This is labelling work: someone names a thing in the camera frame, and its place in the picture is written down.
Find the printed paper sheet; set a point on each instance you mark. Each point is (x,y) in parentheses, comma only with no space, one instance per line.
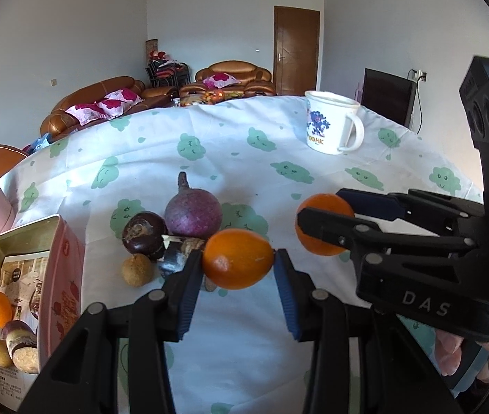
(21,280)

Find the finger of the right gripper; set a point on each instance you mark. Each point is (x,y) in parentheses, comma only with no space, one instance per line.
(356,235)
(436,213)

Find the oval orange fruit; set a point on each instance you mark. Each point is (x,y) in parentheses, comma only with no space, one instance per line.
(235,259)

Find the pink floral armchair pillow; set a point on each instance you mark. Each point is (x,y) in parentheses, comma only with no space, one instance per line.
(220,81)

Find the stacked dark chairs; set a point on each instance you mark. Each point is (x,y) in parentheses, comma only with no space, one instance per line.
(162,70)

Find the black television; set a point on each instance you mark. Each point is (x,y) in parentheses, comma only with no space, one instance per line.
(388,95)

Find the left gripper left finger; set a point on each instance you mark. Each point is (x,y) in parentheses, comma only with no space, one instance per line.
(80,376)

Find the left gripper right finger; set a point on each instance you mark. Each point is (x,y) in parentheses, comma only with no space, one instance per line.
(395,374)

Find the white cloud-pattern tablecloth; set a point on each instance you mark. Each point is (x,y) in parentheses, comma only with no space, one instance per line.
(238,356)

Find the coffee table with fruits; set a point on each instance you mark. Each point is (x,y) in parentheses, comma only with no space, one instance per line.
(194,98)

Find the pink metal tin box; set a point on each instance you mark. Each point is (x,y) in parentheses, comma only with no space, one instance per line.
(61,291)

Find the brown wooden door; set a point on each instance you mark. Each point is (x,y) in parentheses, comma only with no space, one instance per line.
(296,50)

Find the round orange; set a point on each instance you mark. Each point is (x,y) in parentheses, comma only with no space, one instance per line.
(315,224)

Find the dark brown mangosteen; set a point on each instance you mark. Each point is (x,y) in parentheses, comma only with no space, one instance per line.
(143,234)

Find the brown leather armchair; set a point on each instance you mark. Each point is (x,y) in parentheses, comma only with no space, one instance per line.
(254,80)

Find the blue clothing pile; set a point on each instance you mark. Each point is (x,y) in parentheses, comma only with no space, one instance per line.
(39,144)

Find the long brown leather sofa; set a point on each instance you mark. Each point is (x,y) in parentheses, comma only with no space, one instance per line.
(60,123)

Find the white enamel mug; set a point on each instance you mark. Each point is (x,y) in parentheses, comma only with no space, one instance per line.
(333,126)

